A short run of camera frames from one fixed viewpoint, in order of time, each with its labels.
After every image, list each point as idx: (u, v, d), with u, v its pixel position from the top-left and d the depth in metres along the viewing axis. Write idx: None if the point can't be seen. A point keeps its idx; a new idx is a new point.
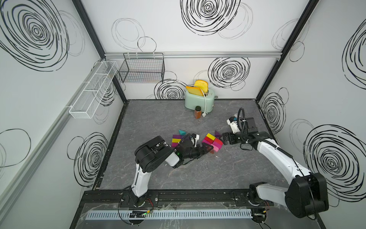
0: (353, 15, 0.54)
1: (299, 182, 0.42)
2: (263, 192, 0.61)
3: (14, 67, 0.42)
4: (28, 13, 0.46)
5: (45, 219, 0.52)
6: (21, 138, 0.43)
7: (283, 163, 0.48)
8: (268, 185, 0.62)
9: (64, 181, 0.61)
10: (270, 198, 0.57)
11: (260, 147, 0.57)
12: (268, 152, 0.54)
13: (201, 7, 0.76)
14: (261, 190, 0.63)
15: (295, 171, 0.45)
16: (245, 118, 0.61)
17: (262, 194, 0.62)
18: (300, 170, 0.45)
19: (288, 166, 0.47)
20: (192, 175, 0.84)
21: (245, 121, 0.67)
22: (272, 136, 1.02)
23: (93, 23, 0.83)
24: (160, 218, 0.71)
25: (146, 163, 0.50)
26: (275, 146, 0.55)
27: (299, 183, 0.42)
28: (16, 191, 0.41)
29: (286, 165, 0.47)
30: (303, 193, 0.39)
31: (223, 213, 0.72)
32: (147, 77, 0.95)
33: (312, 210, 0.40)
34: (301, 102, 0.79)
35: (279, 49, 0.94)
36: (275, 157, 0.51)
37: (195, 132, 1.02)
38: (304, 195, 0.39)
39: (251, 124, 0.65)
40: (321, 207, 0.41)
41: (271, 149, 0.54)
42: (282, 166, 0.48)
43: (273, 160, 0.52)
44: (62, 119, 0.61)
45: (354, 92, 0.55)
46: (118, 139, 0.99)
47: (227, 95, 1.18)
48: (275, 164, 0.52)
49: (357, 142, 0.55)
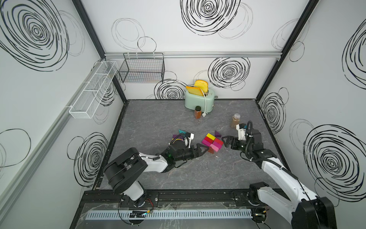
0: (354, 15, 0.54)
1: (305, 206, 0.42)
2: (265, 198, 0.61)
3: (14, 68, 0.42)
4: (28, 13, 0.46)
5: (45, 219, 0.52)
6: (21, 138, 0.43)
7: (288, 184, 0.48)
8: (269, 190, 0.65)
9: (64, 181, 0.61)
10: (271, 205, 0.57)
11: (265, 166, 0.57)
12: (273, 171, 0.54)
13: (201, 7, 0.76)
14: (263, 195, 0.62)
15: (301, 194, 0.45)
16: (252, 133, 0.65)
17: (263, 198, 0.62)
18: (306, 193, 0.45)
19: (293, 188, 0.47)
20: (192, 175, 0.84)
21: (252, 137, 0.64)
22: (272, 136, 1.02)
23: (93, 23, 0.83)
24: (160, 218, 0.71)
25: (114, 184, 0.43)
26: (279, 167, 0.55)
27: (304, 208, 0.41)
28: (16, 191, 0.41)
29: (291, 187, 0.47)
30: (310, 218, 0.39)
31: (223, 213, 0.72)
32: (147, 77, 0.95)
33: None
34: (301, 102, 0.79)
35: (279, 49, 0.94)
36: (280, 177, 0.51)
37: (195, 132, 1.02)
38: (310, 221, 0.38)
39: (257, 141, 0.62)
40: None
41: (277, 170, 0.54)
42: (287, 188, 0.48)
43: (279, 180, 0.51)
44: (62, 119, 0.61)
45: (354, 92, 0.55)
46: (118, 139, 0.99)
47: (227, 95, 1.18)
48: (281, 185, 0.50)
49: (357, 142, 0.55)
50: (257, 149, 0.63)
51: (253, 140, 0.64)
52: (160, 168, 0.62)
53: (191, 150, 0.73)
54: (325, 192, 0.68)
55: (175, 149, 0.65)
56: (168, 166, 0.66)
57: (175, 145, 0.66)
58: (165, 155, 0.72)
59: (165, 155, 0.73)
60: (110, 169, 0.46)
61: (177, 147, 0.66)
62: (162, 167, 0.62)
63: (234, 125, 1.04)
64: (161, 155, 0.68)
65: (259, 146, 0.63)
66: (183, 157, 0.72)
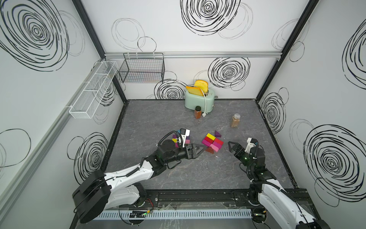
0: (354, 15, 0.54)
1: None
2: (266, 203, 0.61)
3: (14, 68, 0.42)
4: (28, 13, 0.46)
5: (46, 219, 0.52)
6: (21, 138, 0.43)
7: (287, 206, 0.50)
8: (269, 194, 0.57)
9: (64, 182, 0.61)
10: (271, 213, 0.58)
11: (265, 187, 0.59)
12: (273, 193, 0.56)
13: (201, 7, 0.76)
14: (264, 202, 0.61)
15: (299, 216, 0.46)
16: (258, 156, 0.64)
17: (263, 203, 0.62)
18: (304, 215, 0.46)
19: (292, 211, 0.48)
20: (192, 175, 0.84)
21: (256, 160, 0.65)
22: (272, 136, 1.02)
23: (94, 23, 0.83)
24: (160, 218, 0.71)
25: (79, 214, 0.40)
26: (278, 189, 0.56)
27: None
28: (16, 191, 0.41)
29: (289, 209, 0.49)
30: None
31: (223, 213, 0.72)
32: (147, 77, 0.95)
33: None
34: (301, 102, 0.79)
35: (279, 49, 0.94)
36: (280, 200, 0.53)
37: (195, 132, 1.02)
38: None
39: (260, 163, 0.63)
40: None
41: (275, 191, 0.56)
42: (286, 210, 0.50)
43: (278, 202, 0.53)
44: (62, 119, 0.61)
45: (354, 92, 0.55)
46: (118, 139, 0.99)
47: (227, 95, 1.18)
48: (280, 207, 0.52)
49: (357, 142, 0.55)
50: (258, 170, 0.64)
51: (257, 162, 0.65)
52: (142, 178, 0.55)
53: (185, 149, 0.63)
54: (325, 192, 0.68)
55: (164, 150, 0.57)
56: (157, 169, 0.59)
57: (163, 147, 0.58)
58: (153, 158, 0.63)
59: (153, 159, 0.62)
60: (77, 197, 0.43)
61: (166, 148, 0.57)
62: (147, 175, 0.56)
63: (234, 125, 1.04)
64: (147, 161, 0.59)
65: (260, 167, 0.64)
66: (176, 157, 0.64)
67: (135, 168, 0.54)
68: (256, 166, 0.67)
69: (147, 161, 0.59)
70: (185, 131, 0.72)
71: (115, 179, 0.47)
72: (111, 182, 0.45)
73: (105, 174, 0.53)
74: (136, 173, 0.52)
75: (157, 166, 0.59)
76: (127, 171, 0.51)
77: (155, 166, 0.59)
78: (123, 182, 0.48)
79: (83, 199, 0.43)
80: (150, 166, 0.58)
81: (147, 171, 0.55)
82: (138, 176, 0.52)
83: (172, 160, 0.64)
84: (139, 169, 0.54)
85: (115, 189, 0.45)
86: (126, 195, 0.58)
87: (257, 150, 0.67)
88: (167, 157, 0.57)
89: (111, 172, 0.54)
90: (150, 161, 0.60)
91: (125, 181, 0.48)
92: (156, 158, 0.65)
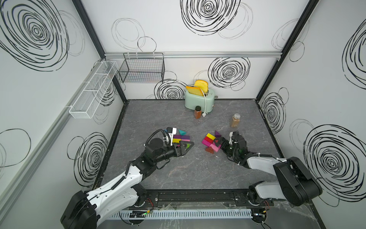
0: (354, 15, 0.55)
1: (279, 167, 0.48)
2: (264, 192, 0.61)
3: (14, 67, 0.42)
4: (28, 13, 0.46)
5: (46, 218, 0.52)
6: (21, 138, 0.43)
7: (265, 161, 0.57)
8: (265, 183, 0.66)
9: (64, 181, 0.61)
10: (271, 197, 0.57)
11: (250, 161, 0.64)
12: (254, 162, 0.62)
13: (201, 7, 0.76)
14: (260, 189, 0.63)
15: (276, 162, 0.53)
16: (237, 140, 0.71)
17: (262, 193, 0.62)
18: (279, 160, 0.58)
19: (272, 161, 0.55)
20: (192, 175, 0.84)
21: (238, 143, 0.72)
22: (272, 136, 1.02)
23: (93, 23, 0.83)
24: (160, 218, 0.71)
25: None
26: (257, 154, 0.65)
27: (279, 168, 0.47)
28: (16, 191, 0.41)
29: (268, 162, 0.55)
30: (287, 175, 0.45)
31: (222, 213, 0.72)
32: (147, 77, 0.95)
33: (304, 191, 0.43)
34: (301, 102, 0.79)
35: (279, 49, 0.94)
36: (259, 162, 0.59)
37: (195, 132, 1.02)
38: (290, 178, 0.45)
39: (241, 146, 0.70)
40: (316, 191, 0.43)
41: (256, 158, 0.63)
42: (268, 166, 0.54)
43: (260, 165, 0.59)
44: (62, 119, 0.61)
45: (354, 91, 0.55)
46: (118, 140, 0.99)
47: (227, 95, 1.18)
48: (265, 169, 0.56)
49: (357, 142, 0.55)
50: (242, 153, 0.71)
51: (238, 145, 0.72)
52: (133, 184, 0.54)
53: (174, 147, 0.64)
54: (325, 192, 0.68)
55: (153, 150, 0.56)
56: (147, 170, 0.57)
57: (151, 145, 0.57)
58: (140, 160, 0.60)
59: (140, 161, 0.60)
60: (65, 222, 0.41)
61: (154, 147, 0.57)
62: (137, 179, 0.55)
63: (234, 125, 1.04)
64: (133, 166, 0.57)
65: (243, 150, 0.71)
66: (164, 156, 0.64)
67: (119, 178, 0.51)
68: (239, 150, 0.71)
69: (133, 165, 0.57)
70: (172, 130, 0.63)
71: (99, 196, 0.44)
72: (95, 200, 0.43)
73: (87, 192, 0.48)
74: (122, 182, 0.50)
75: (146, 167, 0.58)
76: (112, 182, 0.49)
77: (143, 168, 0.57)
78: (110, 195, 0.46)
79: (72, 222, 0.42)
80: (137, 170, 0.56)
81: (135, 176, 0.53)
82: (126, 184, 0.51)
83: (160, 159, 0.64)
84: (125, 177, 0.52)
85: (102, 206, 0.44)
86: (122, 201, 0.57)
87: (236, 134, 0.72)
88: (153, 157, 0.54)
89: (93, 190, 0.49)
90: (138, 165, 0.57)
91: (112, 194, 0.46)
92: (144, 160, 0.61)
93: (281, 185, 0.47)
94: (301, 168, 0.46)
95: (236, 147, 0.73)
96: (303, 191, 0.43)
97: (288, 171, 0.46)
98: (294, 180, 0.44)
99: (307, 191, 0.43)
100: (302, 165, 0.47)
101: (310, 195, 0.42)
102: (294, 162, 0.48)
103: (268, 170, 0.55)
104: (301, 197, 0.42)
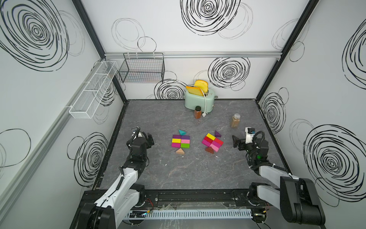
0: (354, 15, 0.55)
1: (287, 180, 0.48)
2: (263, 192, 0.62)
3: (13, 67, 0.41)
4: (28, 13, 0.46)
5: (45, 219, 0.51)
6: (21, 138, 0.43)
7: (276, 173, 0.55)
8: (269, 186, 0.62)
9: (64, 182, 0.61)
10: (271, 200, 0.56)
11: (262, 170, 0.63)
12: (267, 171, 0.60)
13: (201, 7, 0.76)
14: (261, 190, 0.63)
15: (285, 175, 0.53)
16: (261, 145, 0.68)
17: (261, 194, 0.63)
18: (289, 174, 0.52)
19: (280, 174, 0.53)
20: (193, 175, 0.84)
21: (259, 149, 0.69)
22: (272, 136, 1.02)
23: (93, 23, 0.83)
24: (160, 218, 0.71)
25: None
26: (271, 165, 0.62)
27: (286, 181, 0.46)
28: (15, 192, 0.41)
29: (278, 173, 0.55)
30: (290, 190, 0.44)
31: (223, 213, 0.72)
32: (147, 77, 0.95)
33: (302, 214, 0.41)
34: (301, 102, 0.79)
35: (279, 49, 0.94)
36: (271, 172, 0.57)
37: (195, 132, 1.02)
38: (291, 193, 0.43)
39: (262, 153, 0.67)
40: (315, 217, 0.40)
41: (270, 169, 0.61)
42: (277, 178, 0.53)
43: (271, 176, 0.57)
44: (62, 119, 0.61)
45: (354, 92, 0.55)
46: (118, 140, 0.99)
47: (227, 95, 1.18)
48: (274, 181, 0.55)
49: (357, 142, 0.55)
50: (258, 159, 0.69)
51: (259, 151, 0.69)
52: (131, 183, 0.57)
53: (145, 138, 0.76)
54: (324, 192, 0.68)
55: (139, 145, 0.64)
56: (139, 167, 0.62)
57: (136, 143, 0.63)
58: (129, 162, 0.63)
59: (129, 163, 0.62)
60: None
61: (139, 142, 0.64)
62: (134, 177, 0.58)
63: (234, 125, 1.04)
64: (126, 168, 0.59)
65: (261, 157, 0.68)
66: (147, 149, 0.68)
67: (119, 179, 0.53)
68: (258, 155, 0.72)
69: (126, 169, 0.59)
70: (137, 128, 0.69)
71: (109, 199, 0.45)
72: (106, 202, 0.43)
73: (95, 202, 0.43)
74: (123, 182, 0.52)
75: (137, 165, 0.61)
76: (112, 187, 0.49)
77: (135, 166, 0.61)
78: (118, 195, 0.47)
79: None
80: (131, 169, 0.59)
81: (131, 173, 0.57)
82: (127, 183, 0.53)
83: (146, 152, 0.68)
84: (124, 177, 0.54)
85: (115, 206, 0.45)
86: (128, 202, 0.58)
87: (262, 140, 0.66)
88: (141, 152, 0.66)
89: (98, 198, 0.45)
90: (129, 166, 0.60)
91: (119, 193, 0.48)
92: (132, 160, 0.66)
93: (281, 197, 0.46)
94: (310, 193, 0.43)
95: (255, 151, 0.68)
96: (300, 209, 0.42)
97: (295, 188, 0.44)
98: (296, 196, 0.43)
99: (304, 212, 0.41)
100: (313, 189, 0.44)
101: (307, 219, 0.40)
102: (305, 183, 0.45)
103: (275, 182, 0.54)
104: (295, 214, 0.41)
